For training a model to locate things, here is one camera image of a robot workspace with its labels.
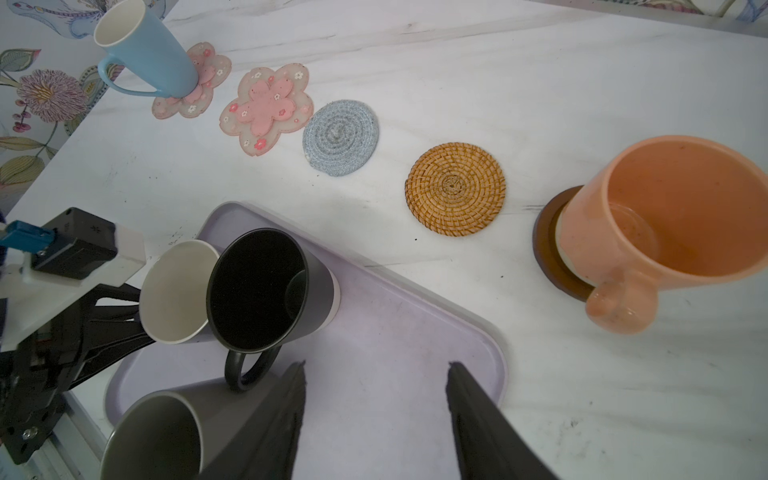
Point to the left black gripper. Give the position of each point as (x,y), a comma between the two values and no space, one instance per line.
(51,361)

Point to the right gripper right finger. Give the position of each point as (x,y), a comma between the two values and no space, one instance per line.
(487,446)

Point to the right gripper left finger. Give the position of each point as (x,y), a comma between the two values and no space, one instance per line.
(266,444)

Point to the grey mug cream interior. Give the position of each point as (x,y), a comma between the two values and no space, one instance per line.
(172,306)

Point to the brown wooden round coaster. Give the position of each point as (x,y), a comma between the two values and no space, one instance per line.
(546,252)

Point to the pink flower coaster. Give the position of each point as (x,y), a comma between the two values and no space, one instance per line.
(213,69)
(269,103)

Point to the light blue mug cream interior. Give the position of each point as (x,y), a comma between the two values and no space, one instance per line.
(136,39)

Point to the grey round patterned coaster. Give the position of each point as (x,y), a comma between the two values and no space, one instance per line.
(341,137)

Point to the orange mug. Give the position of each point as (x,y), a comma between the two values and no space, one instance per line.
(667,213)

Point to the dark grey mug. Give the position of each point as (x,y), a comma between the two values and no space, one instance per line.
(176,433)

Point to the lavender rectangular mat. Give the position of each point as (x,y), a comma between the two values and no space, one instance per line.
(376,375)

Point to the black mug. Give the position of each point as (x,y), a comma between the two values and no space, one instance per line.
(266,290)

